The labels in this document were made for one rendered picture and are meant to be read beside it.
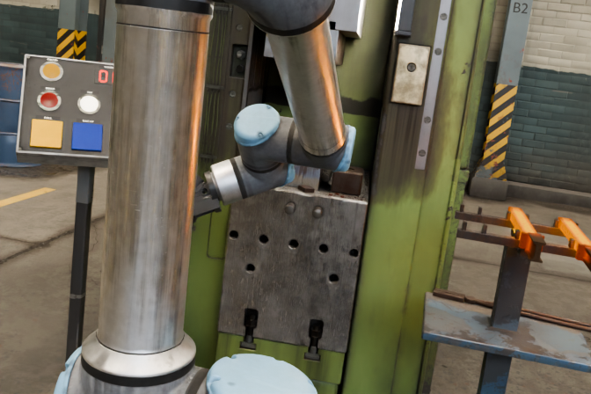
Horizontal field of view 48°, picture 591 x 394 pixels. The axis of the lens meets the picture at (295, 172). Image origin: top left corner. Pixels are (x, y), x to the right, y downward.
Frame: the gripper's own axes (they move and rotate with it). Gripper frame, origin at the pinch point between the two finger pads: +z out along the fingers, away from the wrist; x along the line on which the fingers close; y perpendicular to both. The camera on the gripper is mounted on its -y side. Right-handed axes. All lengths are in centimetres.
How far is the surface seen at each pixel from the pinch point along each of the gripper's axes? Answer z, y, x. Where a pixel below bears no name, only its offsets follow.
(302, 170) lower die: -45, -7, 45
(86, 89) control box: 4, -44, 30
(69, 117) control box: 10.1, -36.9, 28.9
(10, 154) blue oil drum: 140, -208, 429
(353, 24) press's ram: -70, -36, 26
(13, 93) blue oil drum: 118, -251, 405
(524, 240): -80, 35, 8
